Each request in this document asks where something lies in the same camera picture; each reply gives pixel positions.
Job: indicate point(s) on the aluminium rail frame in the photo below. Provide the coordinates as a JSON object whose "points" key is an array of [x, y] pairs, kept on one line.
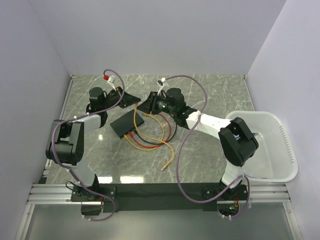
{"points": [[270, 215]]}

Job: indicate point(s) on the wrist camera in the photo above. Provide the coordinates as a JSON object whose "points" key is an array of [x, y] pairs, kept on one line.
{"points": [[110, 80], [162, 83]]}

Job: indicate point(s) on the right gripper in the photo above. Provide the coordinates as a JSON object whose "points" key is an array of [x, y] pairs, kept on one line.
{"points": [[150, 105]]}

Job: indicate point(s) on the white plastic bin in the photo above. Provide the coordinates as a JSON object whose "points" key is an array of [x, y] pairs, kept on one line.
{"points": [[274, 161]]}

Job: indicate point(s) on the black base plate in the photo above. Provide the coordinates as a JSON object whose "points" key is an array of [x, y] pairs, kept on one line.
{"points": [[151, 197]]}

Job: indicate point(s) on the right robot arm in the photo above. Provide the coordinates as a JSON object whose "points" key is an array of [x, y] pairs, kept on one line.
{"points": [[237, 141]]}

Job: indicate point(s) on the black network switch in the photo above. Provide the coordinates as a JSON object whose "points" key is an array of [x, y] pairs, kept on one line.
{"points": [[124, 124]]}

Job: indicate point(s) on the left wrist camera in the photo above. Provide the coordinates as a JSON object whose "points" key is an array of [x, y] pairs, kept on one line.
{"points": [[110, 80]]}

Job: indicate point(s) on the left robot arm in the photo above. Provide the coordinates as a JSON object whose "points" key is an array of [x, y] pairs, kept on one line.
{"points": [[65, 145]]}

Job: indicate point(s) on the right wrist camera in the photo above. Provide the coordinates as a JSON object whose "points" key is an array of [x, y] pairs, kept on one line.
{"points": [[162, 83]]}

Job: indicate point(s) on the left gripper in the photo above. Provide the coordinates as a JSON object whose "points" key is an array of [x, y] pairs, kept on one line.
{"points": [[128, 100]]}

